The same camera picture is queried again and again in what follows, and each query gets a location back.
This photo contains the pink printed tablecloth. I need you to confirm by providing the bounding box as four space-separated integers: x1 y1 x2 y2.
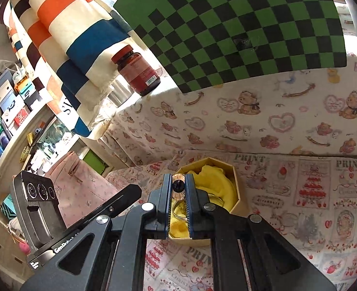
106 150 357 291

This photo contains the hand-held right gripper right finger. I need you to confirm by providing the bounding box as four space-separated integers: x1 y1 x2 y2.
184 173 337 291

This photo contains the bear-print cloth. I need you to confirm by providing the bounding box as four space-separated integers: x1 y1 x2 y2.
100 51 357 170

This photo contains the brown medicine bottle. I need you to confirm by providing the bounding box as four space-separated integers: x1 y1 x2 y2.
111 44 161 97

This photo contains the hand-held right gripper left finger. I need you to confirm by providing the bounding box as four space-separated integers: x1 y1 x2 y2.
21 173 173 291

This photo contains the stack of shelf boxes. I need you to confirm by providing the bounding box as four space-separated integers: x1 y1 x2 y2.
0 68 42 128

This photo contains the silver bangle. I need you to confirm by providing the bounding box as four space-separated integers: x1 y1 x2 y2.
172 195 224 220

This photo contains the striped curtain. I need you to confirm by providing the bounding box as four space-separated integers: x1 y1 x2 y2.
0 0 136 138

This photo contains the green storage box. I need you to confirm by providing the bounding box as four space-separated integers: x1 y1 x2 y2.
83 150 109 173

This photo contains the green checkered box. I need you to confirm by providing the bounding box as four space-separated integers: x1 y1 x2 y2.
113 0 348 95

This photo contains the white display cabinet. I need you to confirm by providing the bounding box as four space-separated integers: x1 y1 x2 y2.
0 103 85 279

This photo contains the gold octagonal jewelry box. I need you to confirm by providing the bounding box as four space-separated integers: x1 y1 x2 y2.
168 157 249 247

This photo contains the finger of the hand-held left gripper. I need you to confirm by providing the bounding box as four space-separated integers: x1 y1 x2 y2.
66 184 142 239

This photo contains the pink bear-print bag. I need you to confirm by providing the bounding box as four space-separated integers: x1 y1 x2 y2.
45 151 124 228

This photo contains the metal cup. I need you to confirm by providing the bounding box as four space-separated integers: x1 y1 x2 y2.
107 77 136 106

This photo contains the yellow cloth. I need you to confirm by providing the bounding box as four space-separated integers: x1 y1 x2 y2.
170 164 238 238

